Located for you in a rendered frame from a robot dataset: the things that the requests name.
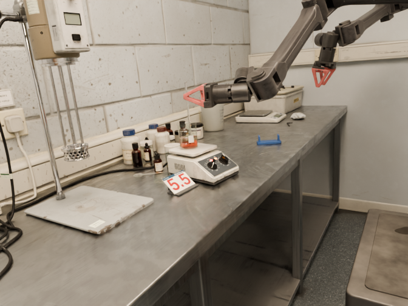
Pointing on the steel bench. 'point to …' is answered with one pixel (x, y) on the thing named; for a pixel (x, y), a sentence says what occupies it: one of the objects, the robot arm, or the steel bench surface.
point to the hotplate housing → (189, 164)
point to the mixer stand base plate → (90, 209)
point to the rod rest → (268, 141)
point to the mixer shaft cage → (78, 152)
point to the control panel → (217, 164)
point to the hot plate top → (193, 150)
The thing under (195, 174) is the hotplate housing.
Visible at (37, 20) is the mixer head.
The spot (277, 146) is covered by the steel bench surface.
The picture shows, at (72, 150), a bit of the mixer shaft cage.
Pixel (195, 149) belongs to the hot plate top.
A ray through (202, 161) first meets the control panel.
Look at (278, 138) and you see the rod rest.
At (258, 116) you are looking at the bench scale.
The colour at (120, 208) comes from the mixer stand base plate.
